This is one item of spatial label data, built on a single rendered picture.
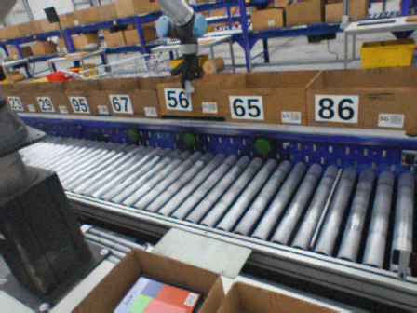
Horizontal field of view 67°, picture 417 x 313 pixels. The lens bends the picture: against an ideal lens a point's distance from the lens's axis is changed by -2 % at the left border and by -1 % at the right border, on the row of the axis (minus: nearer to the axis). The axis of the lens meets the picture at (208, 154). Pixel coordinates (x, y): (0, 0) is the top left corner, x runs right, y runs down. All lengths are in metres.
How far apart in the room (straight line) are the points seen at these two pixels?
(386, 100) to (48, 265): 1.23
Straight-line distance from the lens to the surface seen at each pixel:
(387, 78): 1.59
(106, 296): 0.93
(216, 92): 1.53
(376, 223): 1.10
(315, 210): 1.13
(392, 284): 0.95
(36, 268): 1.03
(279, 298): 0.76
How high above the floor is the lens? 1.43
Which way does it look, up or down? 26 degrees down
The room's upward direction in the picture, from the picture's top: 11 degrees counter-clockwise
